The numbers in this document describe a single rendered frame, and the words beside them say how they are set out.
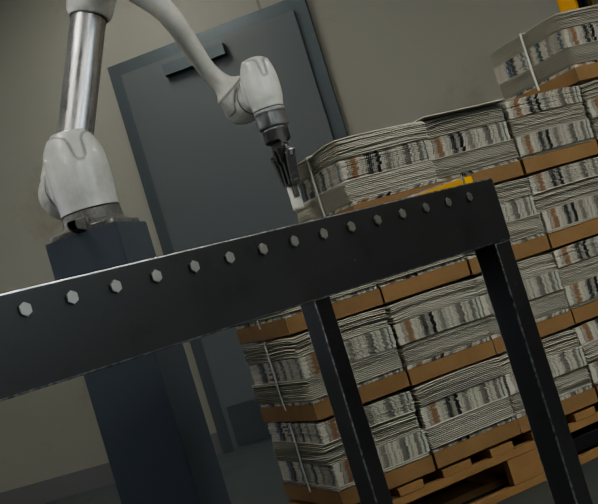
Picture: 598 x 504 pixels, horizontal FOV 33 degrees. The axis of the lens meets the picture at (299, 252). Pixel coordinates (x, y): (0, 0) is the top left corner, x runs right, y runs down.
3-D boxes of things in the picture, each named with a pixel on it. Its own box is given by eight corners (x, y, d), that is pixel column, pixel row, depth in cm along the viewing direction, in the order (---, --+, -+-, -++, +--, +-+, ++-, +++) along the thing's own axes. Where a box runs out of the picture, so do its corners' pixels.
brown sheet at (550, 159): (458, 200, 326) (454, 187, 326) (527, 180, 337) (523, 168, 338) (526, 173, 291) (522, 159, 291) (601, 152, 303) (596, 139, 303)
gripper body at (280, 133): (292, 122, 280) (301, 153, 280) (280, 130, 288) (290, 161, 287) (268, 127, 277) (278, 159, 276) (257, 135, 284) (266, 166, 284)
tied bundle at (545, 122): (457, 202, 325) (436, 135, 326) (527, 182, 338) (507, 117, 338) (526, 176, 291) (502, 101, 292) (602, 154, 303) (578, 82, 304)
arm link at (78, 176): (63, 213, 246) (38, 129, 247) (54, 226, 263) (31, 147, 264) (126, 198, 252) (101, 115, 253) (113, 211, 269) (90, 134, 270)
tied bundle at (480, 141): (383, 223, 314) (361, 154, 315) (459, 201, 326) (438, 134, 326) (442, 200, 279) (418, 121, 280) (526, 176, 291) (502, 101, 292)
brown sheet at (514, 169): (382, 221, 314) (378, 208, 314) (458, 200, 325) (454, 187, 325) (442, 197, 279) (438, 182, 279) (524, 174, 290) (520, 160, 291)
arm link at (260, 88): (292, 100, 280) (276, 113, 292) (275, 48, 280) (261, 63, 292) (257, 108, 276) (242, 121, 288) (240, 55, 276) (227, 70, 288)
